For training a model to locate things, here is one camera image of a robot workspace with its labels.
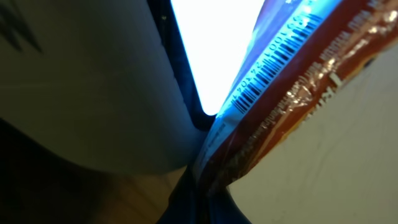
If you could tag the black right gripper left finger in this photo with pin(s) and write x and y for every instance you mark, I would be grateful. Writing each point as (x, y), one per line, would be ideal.
(182, 206)

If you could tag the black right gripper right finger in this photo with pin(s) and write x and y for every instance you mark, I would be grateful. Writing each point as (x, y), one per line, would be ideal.
(223, 210)

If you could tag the red Topps candy bar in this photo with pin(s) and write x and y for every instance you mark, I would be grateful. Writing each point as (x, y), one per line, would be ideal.
(319, 48)

